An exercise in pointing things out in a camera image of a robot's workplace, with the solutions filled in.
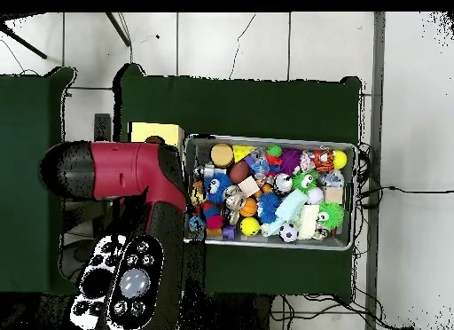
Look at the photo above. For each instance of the wooden three-hole box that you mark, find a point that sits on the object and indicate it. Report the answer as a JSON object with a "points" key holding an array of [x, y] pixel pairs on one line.
{"points": [[159, 130]]}

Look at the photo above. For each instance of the blue fuzzy monster toy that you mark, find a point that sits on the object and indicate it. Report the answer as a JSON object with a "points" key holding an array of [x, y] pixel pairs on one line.
{"points": [[218, 188]]}

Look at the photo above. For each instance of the yellow cheese wedge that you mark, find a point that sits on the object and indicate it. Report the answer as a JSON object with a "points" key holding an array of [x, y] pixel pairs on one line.
{"points": [[242, 152]]}

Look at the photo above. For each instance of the clear mesh bin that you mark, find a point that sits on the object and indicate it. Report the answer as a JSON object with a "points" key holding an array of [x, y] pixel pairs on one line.
{"points": [[269, 140]]}

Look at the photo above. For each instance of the cream knit cloth roll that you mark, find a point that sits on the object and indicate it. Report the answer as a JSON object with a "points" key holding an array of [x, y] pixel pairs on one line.
{"points": [[308, 221]]}

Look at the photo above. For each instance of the brown toy football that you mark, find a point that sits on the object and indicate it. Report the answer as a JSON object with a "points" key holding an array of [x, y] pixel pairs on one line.
{"points": [[239, 172]]}

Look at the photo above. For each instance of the purple spiky ball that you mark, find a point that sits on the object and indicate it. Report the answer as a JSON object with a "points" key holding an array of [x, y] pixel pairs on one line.
{"points": [[290, 160]]}

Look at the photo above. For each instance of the orange tiger plush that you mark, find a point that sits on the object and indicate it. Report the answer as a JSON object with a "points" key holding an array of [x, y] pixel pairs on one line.
{"points": [[323, 160]]}

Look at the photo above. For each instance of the black upright bar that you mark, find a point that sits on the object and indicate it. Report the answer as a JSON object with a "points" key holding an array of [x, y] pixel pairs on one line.
{"points": [[102, 126]]}

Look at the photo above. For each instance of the mint green knit cloth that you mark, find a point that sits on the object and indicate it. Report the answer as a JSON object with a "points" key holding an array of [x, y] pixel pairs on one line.
{"points": [[287, 208]]}

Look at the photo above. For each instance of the black tripod leg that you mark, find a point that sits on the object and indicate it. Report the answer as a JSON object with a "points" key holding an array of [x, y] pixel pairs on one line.
{"points": [[25, 42], [119, 29]]}

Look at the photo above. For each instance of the black and white soccer ball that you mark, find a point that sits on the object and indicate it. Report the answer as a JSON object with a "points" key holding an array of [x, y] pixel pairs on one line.
{"points": [[289, 233]]}

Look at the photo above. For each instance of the dark green tablecloth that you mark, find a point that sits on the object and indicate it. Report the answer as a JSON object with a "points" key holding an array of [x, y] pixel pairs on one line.
{"points": [[241, 103]]}

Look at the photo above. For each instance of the green covered side table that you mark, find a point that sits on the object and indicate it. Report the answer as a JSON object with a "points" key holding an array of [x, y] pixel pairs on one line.
{"points": [[28, 117]]}

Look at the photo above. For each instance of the green spiky ball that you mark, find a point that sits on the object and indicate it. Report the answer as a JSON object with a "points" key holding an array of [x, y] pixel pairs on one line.
{"points": [[330, 215]]}

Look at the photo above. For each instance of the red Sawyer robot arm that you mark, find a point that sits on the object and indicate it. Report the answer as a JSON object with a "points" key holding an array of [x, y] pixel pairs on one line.
{"points": [[135, 170]]}

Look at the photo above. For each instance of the yellow ball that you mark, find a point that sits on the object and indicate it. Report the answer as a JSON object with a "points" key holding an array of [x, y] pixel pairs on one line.
{"points": [[250, 226]]}

